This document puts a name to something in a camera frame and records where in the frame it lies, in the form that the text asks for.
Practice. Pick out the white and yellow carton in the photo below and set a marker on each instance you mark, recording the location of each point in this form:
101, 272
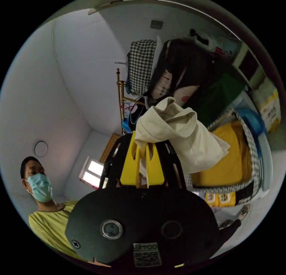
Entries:
271, 109

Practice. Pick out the beige t-shirt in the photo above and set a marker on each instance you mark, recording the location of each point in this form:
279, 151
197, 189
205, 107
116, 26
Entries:
190, 134

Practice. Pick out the white shelf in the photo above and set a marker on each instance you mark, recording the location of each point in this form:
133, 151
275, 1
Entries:
248, 65

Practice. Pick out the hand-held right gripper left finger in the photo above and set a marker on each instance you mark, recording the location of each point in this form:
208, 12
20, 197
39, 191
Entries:
127, 165

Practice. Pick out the clothes rack with hanging clothes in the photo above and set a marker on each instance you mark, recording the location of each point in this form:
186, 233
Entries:
178, 65

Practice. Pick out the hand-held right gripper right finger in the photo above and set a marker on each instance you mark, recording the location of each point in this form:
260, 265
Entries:
154, 167

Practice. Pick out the person's body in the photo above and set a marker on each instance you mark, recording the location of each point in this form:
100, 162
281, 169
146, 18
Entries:
48, 221

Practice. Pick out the window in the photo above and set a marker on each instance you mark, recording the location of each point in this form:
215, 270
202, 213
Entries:
92, 171

